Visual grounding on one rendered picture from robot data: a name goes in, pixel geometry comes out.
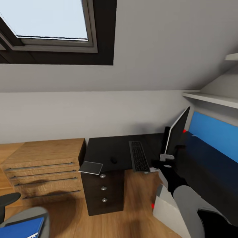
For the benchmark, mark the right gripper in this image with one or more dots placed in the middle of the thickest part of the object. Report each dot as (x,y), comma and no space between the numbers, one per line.
(157,163)

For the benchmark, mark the notebook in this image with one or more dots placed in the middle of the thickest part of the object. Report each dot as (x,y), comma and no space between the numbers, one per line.
(91,167)

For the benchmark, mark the monitor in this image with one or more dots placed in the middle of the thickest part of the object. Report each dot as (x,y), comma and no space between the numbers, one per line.
(172,135)

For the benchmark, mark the swivel chair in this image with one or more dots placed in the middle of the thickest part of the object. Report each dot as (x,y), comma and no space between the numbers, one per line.
(25,215)

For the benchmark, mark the folder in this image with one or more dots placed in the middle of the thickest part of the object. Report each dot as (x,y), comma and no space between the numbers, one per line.
(23,229)

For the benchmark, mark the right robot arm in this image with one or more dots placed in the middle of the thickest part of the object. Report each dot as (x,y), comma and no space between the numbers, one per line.
(200,224)

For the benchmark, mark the keyboard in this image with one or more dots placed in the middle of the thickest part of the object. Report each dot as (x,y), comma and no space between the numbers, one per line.
(138,158)

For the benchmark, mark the mouse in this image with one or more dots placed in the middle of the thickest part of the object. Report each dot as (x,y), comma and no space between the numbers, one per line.
(113,159)

